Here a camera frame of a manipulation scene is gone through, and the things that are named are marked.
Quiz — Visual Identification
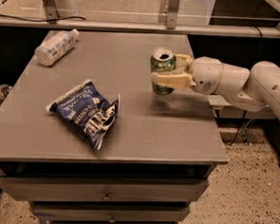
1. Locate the grey metal rail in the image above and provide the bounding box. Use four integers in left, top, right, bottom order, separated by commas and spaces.
0, 14, 280, 39

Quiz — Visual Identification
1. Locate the metal bracket post centre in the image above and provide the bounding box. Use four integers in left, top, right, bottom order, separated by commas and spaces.
166, 0, 180, 29

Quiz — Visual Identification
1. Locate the white plastic bottle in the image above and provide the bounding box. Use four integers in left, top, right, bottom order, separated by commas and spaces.
34, 29, 79, 66

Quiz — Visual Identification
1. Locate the green soda can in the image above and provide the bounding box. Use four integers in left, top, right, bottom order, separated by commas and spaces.
150, 47, 176, 96

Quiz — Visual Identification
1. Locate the top grey drawer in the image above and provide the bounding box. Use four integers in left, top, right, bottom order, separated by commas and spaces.
0, 177, 208, 202

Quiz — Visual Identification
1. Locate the grey drawer cabinet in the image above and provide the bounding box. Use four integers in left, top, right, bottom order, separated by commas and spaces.
0, 24, 236, 224

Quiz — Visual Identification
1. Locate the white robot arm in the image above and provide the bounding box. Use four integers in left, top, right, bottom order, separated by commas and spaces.
151, 54, 280, 121

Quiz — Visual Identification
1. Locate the metal bracket post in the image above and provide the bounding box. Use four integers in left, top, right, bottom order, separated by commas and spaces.
42, 0, 59, 20
166, 0, 180, 29

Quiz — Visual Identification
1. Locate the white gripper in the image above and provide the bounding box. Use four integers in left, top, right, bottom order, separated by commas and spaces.
151, 53, 223, 94

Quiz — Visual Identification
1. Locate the black cable on rail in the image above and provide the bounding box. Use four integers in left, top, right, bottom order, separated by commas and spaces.
0, 10, 87, 26

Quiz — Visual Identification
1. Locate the middle grey drawer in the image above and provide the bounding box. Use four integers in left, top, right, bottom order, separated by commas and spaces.
29, 202, 189, 223

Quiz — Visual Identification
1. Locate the blue chip bag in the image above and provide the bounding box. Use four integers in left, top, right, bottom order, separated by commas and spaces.
47, 80, 120, 150

